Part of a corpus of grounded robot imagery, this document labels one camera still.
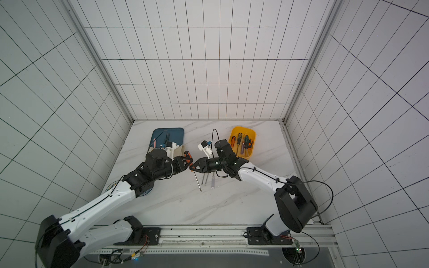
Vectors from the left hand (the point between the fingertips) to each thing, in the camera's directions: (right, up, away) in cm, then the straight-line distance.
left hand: (189, 164), depth 76 cm
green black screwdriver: (+32, +8, +28) cm, 43 cm away
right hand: (-1, -3, -2) cm, 4 cm away
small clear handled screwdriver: (+11, -14, +14) cm, 22 cm away
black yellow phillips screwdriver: (+5, -11, +15) cm, 19 cm away
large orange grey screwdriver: (-1, +5, 0) cm, 5 cm away
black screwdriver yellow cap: (+7, -12, +15) cm, 20 cm away
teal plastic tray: (-25, +13, +37) cm, 46 cm away
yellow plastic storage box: (+32, +16, +34) cm, 49 cm away
